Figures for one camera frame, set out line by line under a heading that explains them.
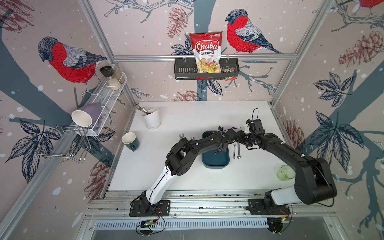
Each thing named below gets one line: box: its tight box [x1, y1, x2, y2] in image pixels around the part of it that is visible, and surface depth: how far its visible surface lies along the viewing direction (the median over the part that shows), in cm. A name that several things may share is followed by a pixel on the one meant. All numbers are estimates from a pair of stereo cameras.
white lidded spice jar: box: [108, 78, 122, 91], surface depth 85 cm
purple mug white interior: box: [71, 104, 103, 128], surface depth 64 cm
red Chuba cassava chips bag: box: [189, 31, 223, 74], surface depth 83 cm
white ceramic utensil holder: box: [141, 108, 162, 130], surface depth 103 cm
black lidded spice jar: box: [99, 65, 114, 77], surface depth 81 cm
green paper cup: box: [121, 132, 140, 152], surface depth 92 cm
